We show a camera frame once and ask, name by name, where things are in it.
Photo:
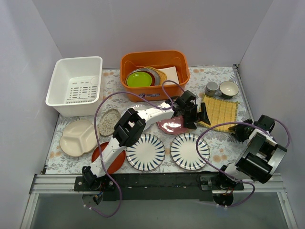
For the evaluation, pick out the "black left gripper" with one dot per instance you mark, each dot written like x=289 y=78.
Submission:
x=194 y=117

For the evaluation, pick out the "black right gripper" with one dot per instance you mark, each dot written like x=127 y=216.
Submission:
x=239 y=131

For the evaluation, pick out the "yellow bamboo mat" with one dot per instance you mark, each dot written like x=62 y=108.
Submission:
x=219 y=111

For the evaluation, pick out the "blue striped plate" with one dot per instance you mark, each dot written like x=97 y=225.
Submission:
x=183 y=152
x=147 y=153

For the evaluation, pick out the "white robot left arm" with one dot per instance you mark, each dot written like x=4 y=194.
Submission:
x=129 y=128

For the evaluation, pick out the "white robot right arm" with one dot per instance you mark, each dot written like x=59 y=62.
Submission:
x=260 y=158

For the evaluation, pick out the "orange plastic bin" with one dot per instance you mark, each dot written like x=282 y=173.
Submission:
x=158 y=60

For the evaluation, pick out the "white plastic bin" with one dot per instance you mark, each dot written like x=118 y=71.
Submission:
x=76 y=86

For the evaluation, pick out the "floral table mat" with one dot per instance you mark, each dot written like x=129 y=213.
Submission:
x=223 y=147

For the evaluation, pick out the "pink polka dot plate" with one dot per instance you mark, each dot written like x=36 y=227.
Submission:
x=173 y=126

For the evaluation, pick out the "small patterned mug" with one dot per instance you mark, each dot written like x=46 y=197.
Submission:
x=212 y=89

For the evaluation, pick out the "green rimmed bowl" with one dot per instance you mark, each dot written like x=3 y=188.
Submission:
x=228 y=89

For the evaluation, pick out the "white square plate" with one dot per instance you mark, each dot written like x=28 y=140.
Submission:
x=171 y=73

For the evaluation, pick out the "yellow woven basket plate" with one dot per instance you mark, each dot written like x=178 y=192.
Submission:
x=160 y=75

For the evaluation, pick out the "grey rimmed plate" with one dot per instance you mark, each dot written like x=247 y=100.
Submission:
x=142 y=70

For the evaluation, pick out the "white round plate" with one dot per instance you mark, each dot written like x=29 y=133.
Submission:
x=136 y=107

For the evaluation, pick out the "lime green plate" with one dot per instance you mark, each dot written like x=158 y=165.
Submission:
x=139 y=79

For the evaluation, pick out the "speckled oval dish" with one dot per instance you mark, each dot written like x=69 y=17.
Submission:
x=108 y=121

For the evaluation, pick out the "red round plate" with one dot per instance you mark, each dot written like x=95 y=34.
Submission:
x=116 y=164

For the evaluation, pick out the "cream divided plate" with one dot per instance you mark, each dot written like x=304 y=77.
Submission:
x=78 y=138

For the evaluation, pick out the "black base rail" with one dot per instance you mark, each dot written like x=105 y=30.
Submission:
x=156 y=186

